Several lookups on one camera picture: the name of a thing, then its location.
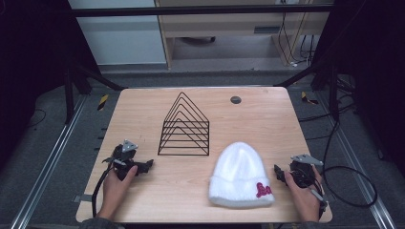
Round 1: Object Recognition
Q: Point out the light wooden desk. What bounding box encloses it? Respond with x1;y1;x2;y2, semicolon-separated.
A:
154;0;334;70

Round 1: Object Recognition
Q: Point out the yellow black striped tape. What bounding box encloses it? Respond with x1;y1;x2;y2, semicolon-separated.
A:
300;91;320;106
96;94;110;112

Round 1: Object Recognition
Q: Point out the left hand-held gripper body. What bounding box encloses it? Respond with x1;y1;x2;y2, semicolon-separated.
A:
102;138;140;181

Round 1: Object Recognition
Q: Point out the white knit hat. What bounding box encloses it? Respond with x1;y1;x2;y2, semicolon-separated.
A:
207;141;276;210

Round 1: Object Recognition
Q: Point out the silver table bracket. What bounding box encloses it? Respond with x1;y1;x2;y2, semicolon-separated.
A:
72;194;94;204

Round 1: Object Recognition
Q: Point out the black horizontal frame bar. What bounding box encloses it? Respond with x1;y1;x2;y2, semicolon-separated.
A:
70;4;334;18

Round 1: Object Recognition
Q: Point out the black metal stand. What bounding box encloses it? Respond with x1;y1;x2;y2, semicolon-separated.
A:
274;62;340;122
62;62;127;126

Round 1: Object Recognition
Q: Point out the thin black floor cable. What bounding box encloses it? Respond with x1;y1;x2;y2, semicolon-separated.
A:
28;108;48;129

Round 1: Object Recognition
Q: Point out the person's left hand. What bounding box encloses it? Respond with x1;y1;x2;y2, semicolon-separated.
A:
96;164;139;221

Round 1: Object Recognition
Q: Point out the bundle of hanging cables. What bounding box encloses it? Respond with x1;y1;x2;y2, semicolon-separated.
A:
277;11;317;69

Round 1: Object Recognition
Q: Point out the white cabinet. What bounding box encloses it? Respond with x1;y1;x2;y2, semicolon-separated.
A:
67;0;168;67

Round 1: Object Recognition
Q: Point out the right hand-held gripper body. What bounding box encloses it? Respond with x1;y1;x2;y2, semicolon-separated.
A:
288;154;325;189

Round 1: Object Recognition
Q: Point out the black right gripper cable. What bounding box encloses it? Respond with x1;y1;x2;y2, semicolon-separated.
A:
313;117;379;220

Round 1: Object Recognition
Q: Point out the black wire rack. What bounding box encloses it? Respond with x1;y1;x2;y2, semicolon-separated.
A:
157;92;211;157

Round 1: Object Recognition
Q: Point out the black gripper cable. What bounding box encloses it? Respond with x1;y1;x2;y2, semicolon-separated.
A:
91;165;115;219
313;117;379;220

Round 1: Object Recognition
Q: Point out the person's right hand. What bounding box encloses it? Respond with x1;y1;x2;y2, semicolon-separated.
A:
284;164;323;223

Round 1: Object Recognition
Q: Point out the aluminium floor rail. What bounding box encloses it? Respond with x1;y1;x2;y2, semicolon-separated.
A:
316;91;398;229
10;94;88;229

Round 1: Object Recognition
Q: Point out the black curtain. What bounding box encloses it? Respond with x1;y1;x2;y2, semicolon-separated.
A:
310;0;405;179
0;0;102;166

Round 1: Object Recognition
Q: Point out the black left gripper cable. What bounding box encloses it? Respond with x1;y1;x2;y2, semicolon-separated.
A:
91;165;115;219

